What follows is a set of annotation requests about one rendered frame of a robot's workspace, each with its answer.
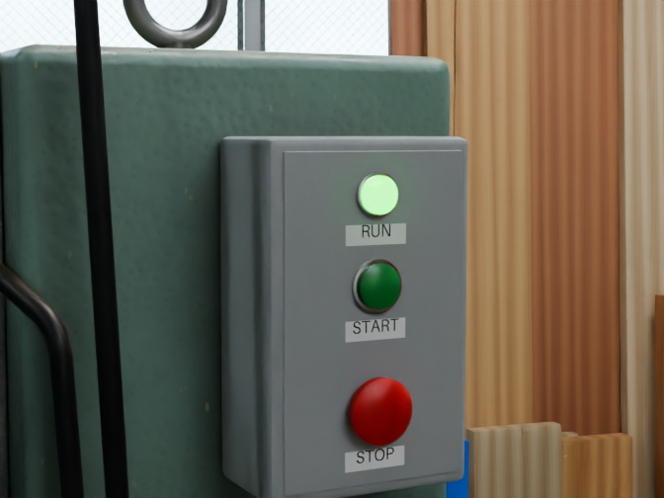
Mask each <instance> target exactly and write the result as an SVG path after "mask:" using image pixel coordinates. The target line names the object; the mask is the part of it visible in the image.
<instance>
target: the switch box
mask: <svg viewBox="0 0 664 498"><path fill-rule="evenodd" d="M467 162H468V145H467V141H466V140H465V139H463V138H461V137H459V136H228V137H226V138H223V139H222V140H221V143H220V269H221V411H222V472H223V474H224V476H225V477H227V478H228V479H230V480H231V481H233V482H234V483H236V484H237V485H239V486H240V487H242V488H243V489H245V490H246V491H248V492H249V493H251V494H252V495H254V496H255V497H257V498H345V497H352V496H359V495H365V494H372V493H378V492H385V491H392V490H398V489H405V488H412V487H419V486H426V485H432V484H439V483H446V482H453V481H458V480H460V479H462V478H463V475H464V408H465V326H466V244H467ZM371 172H383V173H386V174H388V175H389V176H390V177H392V178H393V180H394V181H395V183H396V185H397V188H398V201H397V204H396V206H395V208H394V210H393V211H392V212H391V213H390V214H388V215H387V216H384V217H371V216H368V215H366V214H364V213H363V212H362V211H361V209H360V208H359V206H358V203H357V197H356V193H357V188H358V185H359V183H360V182H361V180H362V179H363V178H364V177H365V176H366V175H368V174H369V173H371ZM392 223H406V244H384V245H363V246H346V225H366V224H392ZM371 259H383V260H386V261H388V262H390V263H392V264H393V265H394V266H395V267H396V269H397V270H398V272H399V274H400V277H401V282H402V287H401V293H400V296H399V299H398V301H397V302H396V304H394V305H393V306H392V307H391V308H390V309H389V310H388V311H385V312H383V313H370V312H367V311H365V310H363V309H361V308H360V307H359V306H358V305H357V304H356V302H355V300H354V297H353V294H352V281H353V277H354V275H355V273H356V272H357V270H358V269H359V267H360V266H362V265H363V264H364V263H365V262H366V261H368V260H371ZM402 317H405V338H393V339H381V340H369V341H359V342H347V343H346V322H350V321H364V320H377V319H389V318H402ZM375 377H388V378H391V379H394V380H397V381H398V382H400V383H401V384H402V385H404V387H405V388H406V389H407V391H408V392H409V394H410V397H411V400H412V417H411V421H410V424H409V426H408V428H407V430H406V431H405V432H404V434H403V435H402V436H401V437H400V438H399V439H398V440H396V441H395V442H393V443H391V444H389V445H386V446H373V445H370V444H368V443H366V442H364V441H362V440H361V439H359V438H358V437H357V436H356V434H355V433H354V431H353V430H352V427H351V425H350V420H349V408H350V403H351V400H352V398H353V396H354V394H355V392H356V391H357V390H358V388H359V387H360V386H361V385H362V384H364V383H365V382H366V381H368V380H370V379H372V378H375ZM397 446H404V464H403V465H397V466H390V467H382V468H375V469H368V470H361V471H353V472H346V473H345V453H350V452H358V451H366V450H374V449H381V448H389V447H397Z"/></svg>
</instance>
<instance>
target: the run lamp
mask: <svg viewBox="0 0 664 498"><path fill-rule="evenodd" d="M356 197H357V203H358V206H359V208H360V209H361V211H362V212H363V213H364V214H366V215H368V216H371V217H384V216H387V215H388V214H390V213H391V212H392V211H393V210H394V208H395V206H396V204H397V201H398V188H397V185H396V183H395V181H394V180H393V178H392V177H390V176H389V175H388V174H386V173H383V172H371V173H369V174H368V175H366V176H365V177H364V178H363V179H362V180H361V182H360V183H359V185H358V188H357V193H356Z"/></svg>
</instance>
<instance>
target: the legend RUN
mask: <svg viewBox="0 0 664 498"><path fill-rule="evenodd" d="M384 244H406V223H392V224H366V225H346V246H363V245H384Z"/></svg>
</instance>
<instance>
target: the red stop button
mask: <svg viewBox="0 0 664 498"><path fill-rule="evenodd" d="M411 417H412V400H411V397H410V394H409V392H408V391H407V389H406V388H405V387H404V385H402V384H401V383H400V382H398V381H397V380H394V379H391V378H388V377H375V378H372V379H370V380H368V381H366V382H365V383H364V384H362V385H361V386H360V387H359V388H358V390H357V391H356V392H355V394H354V396H353V398H352V400H351V403H350V408H349V420H350V425H351V427H352V430H353V431H354V433H355V434H356V436H357V437H358V438H359V439H361V440H362V441H364V442H366V443H368V444H370V445H373V446H386V445H389V444H391V443H393V442H395V441H396V440H398V439H399V438H400V437H401V436H402V435H403V434H404V432H405V431H406V430H407V428H408V426H409V424H410V421H411Z"/></svg>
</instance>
